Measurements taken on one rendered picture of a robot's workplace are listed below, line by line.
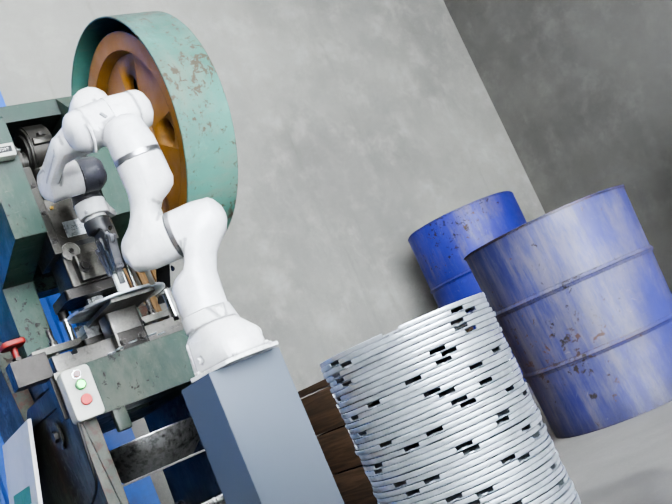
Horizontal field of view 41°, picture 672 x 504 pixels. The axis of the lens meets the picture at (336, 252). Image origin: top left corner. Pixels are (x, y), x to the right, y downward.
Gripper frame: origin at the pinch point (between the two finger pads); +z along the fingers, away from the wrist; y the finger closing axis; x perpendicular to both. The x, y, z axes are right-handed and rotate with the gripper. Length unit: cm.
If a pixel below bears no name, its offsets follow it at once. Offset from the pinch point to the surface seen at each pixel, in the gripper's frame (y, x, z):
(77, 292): -17.9, -6.1, -5.6
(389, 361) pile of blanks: 126, -19, 51
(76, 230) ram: -16.7, 0.0, -23.7
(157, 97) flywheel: -5, 37, -57
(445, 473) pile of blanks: 127, -19, 69
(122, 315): -7.4, -0.1, 7.0
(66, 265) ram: -16.9, -6.6, -14.1
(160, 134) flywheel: -13, 37, -47
